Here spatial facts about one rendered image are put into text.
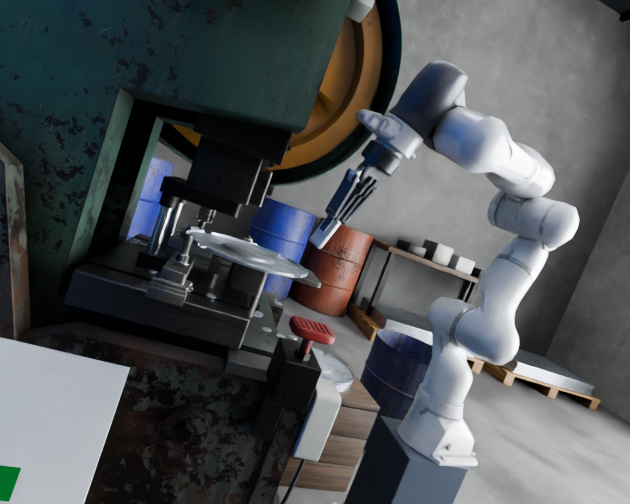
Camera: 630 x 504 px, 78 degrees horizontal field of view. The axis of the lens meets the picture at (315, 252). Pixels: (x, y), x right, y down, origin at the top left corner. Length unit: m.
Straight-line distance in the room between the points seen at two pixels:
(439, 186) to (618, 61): 2.68
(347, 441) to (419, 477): 0.47
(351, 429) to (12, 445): 1.04
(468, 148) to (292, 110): 0.31
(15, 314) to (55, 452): 0.22
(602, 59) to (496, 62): 1.40
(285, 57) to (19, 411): 0.70
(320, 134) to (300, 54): 0.55
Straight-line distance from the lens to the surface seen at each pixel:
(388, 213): 4.55
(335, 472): 1.61
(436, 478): 1.17
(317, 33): 0.76
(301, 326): 0.60
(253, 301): 0.89
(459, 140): 0.76
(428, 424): 1.12
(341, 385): 1.48
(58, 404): 0.76
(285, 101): 0.73
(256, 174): 0.83
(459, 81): 0.79
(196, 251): 0.84
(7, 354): 0.76
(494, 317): 1.05
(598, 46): 6.16
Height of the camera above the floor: 0.93
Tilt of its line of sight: 6 degrees down
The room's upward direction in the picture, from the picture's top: 20 degrees clockwise
